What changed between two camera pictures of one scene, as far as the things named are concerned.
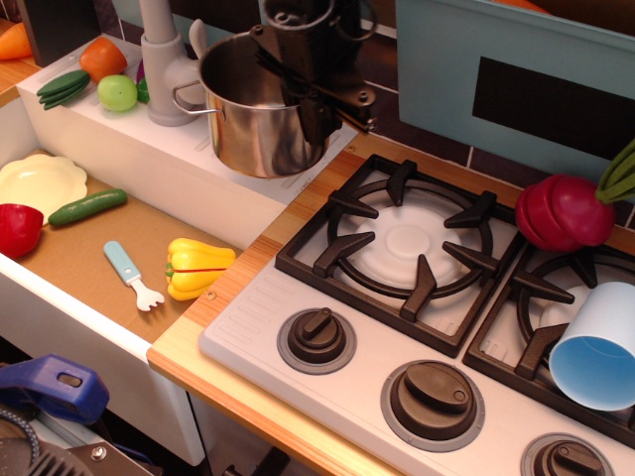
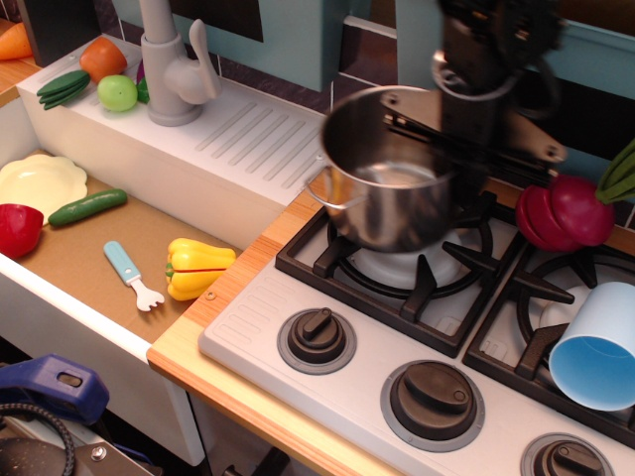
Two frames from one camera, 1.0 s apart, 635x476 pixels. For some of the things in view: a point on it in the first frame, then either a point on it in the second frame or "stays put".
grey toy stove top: x=416 y=316 stays put
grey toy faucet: x=172 y=73 stays put
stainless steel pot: x=258 y=131 → x=388 y=178
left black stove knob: x=316 y=341 stays put
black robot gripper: x=315 y=50 → x=482 y=51
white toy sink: x=116 y=213 stays put
